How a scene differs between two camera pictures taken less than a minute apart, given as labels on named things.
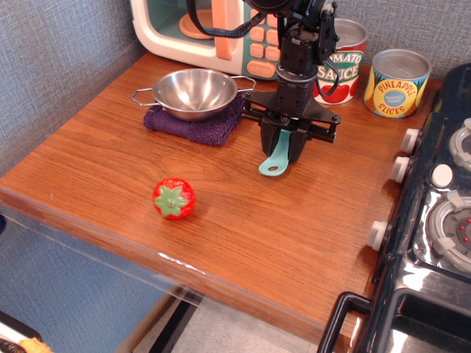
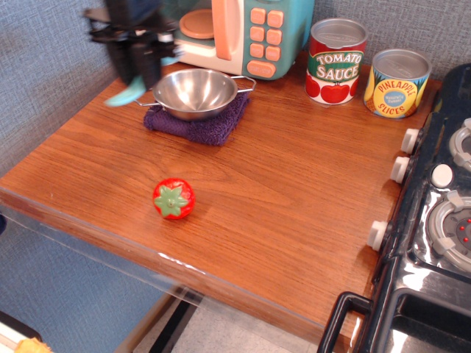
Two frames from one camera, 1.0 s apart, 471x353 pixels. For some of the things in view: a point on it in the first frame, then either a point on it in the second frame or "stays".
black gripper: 293,98 -> 132,29
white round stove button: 441,176 stays
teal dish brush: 279,157 -> 136,90
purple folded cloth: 214,131 stays
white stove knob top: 410,140 stays
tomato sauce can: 338,79 stays
